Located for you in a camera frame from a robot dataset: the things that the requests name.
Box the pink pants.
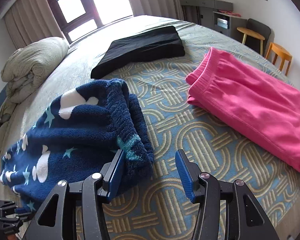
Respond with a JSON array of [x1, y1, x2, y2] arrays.
[[185, 47, 300, 180]]

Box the crumpled beige sheet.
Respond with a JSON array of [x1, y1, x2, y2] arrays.
[[0, 97, 18, 195]]

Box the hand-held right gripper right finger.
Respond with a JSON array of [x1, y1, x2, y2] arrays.
[[175, 149, 280, 240]]

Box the round wooden stool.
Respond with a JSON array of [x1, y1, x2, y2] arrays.
[[237, 27, 265, 55]]

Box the folded grey-green duvet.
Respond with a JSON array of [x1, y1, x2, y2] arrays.
[[0, 37, 70, 104]]

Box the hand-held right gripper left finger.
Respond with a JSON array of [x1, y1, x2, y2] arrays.
[[22, 149, 125, 240]]

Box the orange wooden stool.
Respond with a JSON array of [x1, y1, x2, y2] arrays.
[[264, 42, 293, 76]]

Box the navy star fleece pants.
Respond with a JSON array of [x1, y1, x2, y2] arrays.
[[0, 78, 155, 212]]

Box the bed with patterned bedspread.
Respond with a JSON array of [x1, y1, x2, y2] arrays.
[[0, 15, 300, 240]]

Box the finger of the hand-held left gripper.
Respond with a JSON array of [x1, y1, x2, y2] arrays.
[[0, 201, 25, 215], [0, 212, 33, 234]]

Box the dark-framed window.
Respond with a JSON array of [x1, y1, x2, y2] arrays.
[[42, 0, 134, 43]]

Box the grey side cabinet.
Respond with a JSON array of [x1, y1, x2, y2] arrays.
[[212, 11, 248, 38]]

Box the dark grey chair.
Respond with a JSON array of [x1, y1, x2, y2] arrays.
[[244, 18, 272, 49]]

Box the grey dressing table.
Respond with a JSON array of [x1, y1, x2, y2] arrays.
[[179, 0, 233, 24]]

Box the black folded pants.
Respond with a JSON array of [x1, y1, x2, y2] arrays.
[[90, 25, 185, 79]]

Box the pink cloth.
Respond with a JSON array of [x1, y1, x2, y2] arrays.
[[219, 9, 241, 17]]

